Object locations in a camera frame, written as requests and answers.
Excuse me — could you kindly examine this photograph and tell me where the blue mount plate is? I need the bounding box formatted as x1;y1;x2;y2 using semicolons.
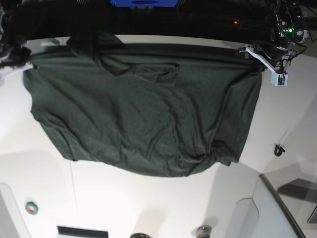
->
110;0;178;7

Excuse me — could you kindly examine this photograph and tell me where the black clip on table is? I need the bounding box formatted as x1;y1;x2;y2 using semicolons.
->
274;144;285;157

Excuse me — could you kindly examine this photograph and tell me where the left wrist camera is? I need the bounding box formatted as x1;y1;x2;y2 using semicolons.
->
270;72;289;86

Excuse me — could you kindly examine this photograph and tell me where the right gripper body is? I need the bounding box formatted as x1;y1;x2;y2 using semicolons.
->
0;46;34;77

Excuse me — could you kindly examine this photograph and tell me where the black cable bundle background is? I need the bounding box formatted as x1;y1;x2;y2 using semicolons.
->
298;0;317;45

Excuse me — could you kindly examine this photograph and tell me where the dark green t-shirt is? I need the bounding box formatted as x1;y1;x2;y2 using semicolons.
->
23;32;262;177

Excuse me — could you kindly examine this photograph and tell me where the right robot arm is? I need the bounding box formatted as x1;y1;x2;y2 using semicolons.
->
0;0;48;70

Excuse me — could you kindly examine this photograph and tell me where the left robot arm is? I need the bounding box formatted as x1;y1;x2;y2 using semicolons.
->
238;0;310;77

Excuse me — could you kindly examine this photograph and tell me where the black round dial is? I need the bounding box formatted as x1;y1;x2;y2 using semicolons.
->
130;233;150;238

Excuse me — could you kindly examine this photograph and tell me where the grey round knob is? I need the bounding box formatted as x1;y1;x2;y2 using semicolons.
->
195;225;212;238

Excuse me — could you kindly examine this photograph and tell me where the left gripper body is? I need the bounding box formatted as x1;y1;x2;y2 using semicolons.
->
238;42;296;74

